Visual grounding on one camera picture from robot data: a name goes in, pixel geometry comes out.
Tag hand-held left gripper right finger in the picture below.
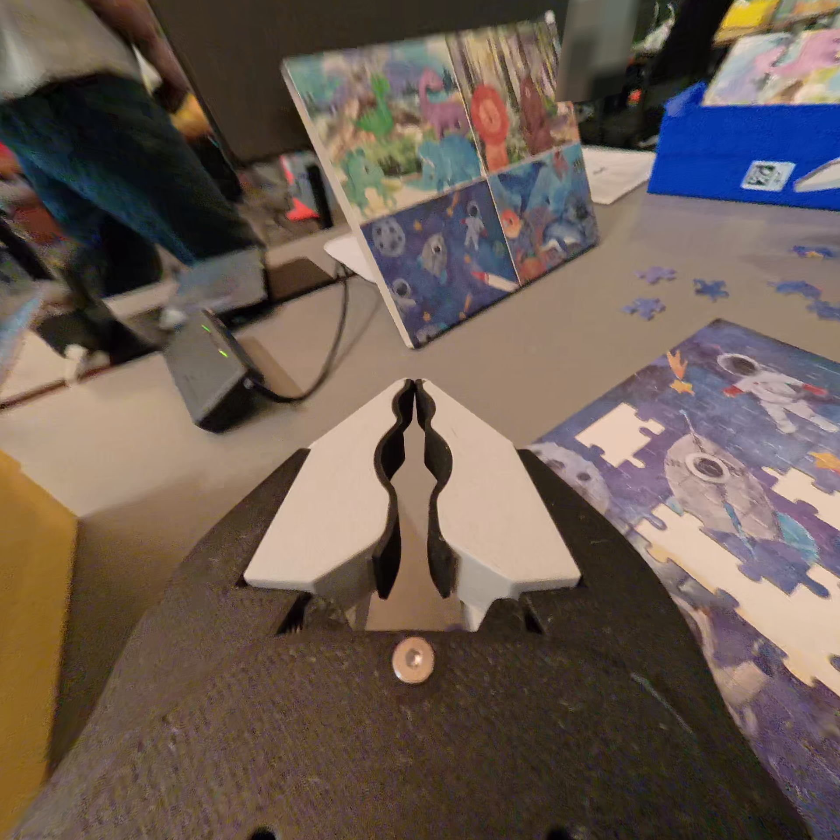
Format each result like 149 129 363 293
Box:
415 378 584 631

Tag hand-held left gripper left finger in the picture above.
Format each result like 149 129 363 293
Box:
244 378 416 624

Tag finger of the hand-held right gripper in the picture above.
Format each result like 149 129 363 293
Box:
793 157 840 195

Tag space jigsaw puzzle board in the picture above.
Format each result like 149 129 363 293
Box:
525 319 840 840

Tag blue plastic bin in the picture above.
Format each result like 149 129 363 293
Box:
647 82 840 211

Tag colourful puzzle sheet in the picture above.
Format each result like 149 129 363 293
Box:
702 29 840 106

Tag black box green lights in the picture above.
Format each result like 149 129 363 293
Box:
163 308 263 434

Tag instruction sheet in clear sleeve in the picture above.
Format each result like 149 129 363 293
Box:
581 146 657 204

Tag grey panel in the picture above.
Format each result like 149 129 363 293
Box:
558 0 641 101

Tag white stand base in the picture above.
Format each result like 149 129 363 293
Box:
325 233 380 280

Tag yellow cardboard box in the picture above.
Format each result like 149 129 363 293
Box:
0 449 78 821

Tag illustrated puzzle box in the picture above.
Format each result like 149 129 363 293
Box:
282 13 601 349

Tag black cable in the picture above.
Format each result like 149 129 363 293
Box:
252 262 352 403

